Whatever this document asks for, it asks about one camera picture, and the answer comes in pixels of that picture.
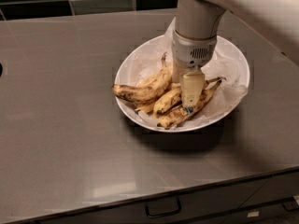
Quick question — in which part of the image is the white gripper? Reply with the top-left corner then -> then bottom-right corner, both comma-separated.
172,31 -> 217,108

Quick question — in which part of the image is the black drawer handle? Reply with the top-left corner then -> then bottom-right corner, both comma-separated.
145,197 -> 181,218

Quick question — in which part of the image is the middle spotted banana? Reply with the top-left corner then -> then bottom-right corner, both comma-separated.
152,76 -> 227,116

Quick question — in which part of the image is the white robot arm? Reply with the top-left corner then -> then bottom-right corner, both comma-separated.
172,0 -> 299,81

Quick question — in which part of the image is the dark drawer front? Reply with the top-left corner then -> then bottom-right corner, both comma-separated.
38,170 -> 299,224

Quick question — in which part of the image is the back banana under pile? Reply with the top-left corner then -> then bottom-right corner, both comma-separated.
135,73 -> 173,113

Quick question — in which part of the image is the white bowl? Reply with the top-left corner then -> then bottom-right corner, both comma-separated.
114,35 -> 250,133

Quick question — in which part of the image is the front banana with sticker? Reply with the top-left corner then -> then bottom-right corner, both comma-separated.
157,78 -> 222,130

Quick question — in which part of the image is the white paper liner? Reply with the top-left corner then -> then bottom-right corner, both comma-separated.
124,17 -> 249,130

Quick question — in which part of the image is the spotted banana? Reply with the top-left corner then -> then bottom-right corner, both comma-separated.
112,53 -> 172,104
152,76 -> 227,116

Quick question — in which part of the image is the spotted banana on left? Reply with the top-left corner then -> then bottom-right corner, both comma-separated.
112,53 -> 172,104

